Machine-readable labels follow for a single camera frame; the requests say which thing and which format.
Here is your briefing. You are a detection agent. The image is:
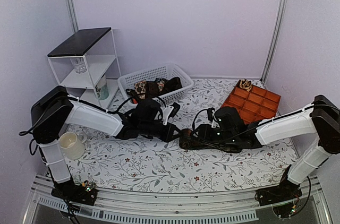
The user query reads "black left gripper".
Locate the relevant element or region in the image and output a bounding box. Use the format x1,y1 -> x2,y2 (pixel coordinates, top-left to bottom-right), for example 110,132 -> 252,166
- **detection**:
140,122 -> 184,144

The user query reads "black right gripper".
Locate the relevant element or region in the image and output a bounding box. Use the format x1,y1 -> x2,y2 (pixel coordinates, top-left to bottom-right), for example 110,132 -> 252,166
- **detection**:
191,123 -> 237,147

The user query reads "green brown patterned tie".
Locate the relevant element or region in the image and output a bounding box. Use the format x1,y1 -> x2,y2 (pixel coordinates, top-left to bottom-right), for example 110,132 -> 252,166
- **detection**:
179,129 -> 242,153

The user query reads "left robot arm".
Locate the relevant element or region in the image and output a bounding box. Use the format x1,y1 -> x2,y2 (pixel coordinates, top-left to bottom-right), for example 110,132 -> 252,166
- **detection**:
19,86 -> 180,200

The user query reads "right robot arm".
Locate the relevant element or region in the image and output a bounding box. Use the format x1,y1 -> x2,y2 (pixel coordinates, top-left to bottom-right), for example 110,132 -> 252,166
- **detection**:
191,95 -> 339,201

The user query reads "black shiny tie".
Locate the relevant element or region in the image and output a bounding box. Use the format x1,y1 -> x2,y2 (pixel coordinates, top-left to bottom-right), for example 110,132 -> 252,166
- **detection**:
160,77 -> 182,94

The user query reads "dark red patterned tie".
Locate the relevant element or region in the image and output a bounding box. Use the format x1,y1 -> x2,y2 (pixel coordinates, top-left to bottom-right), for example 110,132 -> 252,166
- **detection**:
146,81 -> 163,99

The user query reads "cream paisley tie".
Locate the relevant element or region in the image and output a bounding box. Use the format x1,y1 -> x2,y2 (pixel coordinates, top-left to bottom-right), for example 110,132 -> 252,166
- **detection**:
134,80 -> 148,99

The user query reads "white plastic basket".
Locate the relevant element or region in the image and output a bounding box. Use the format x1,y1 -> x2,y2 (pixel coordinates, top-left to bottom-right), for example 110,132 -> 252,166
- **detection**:
118,63 -> 193,108

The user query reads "orange compartment tray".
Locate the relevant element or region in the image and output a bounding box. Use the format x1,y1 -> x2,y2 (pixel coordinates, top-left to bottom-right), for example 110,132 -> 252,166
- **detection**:
222,81 -> 281,124

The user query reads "rolled beige patterned tie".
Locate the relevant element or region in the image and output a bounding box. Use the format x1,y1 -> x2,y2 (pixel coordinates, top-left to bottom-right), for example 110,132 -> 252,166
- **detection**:
238,79 -> 252,92

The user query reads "cream ceramic mug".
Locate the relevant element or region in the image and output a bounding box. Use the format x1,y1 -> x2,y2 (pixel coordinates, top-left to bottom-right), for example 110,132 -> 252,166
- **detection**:
59,132 -> 87,160

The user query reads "white shelf with black top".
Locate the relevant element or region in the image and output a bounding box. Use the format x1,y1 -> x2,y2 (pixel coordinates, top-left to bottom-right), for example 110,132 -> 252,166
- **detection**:
47,27 -> 122,109

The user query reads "clear drinking glass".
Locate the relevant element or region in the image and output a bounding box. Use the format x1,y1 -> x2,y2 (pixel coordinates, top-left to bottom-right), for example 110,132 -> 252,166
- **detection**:
70,57 -> 87,74

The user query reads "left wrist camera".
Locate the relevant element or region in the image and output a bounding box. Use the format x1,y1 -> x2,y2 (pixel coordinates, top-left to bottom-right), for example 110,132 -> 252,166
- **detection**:
162,102 -> 180,125

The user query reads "metal front rail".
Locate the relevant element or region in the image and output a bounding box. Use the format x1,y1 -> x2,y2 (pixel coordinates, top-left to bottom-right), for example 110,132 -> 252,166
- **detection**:
21,175 -> 334,223

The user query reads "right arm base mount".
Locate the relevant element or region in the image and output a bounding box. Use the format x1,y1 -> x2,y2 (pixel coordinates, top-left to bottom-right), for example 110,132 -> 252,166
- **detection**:
254,177 -> 311,219

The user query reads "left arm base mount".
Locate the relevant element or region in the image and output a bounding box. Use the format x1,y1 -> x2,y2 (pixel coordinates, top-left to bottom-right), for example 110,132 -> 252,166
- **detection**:
51,180 -> 98,206

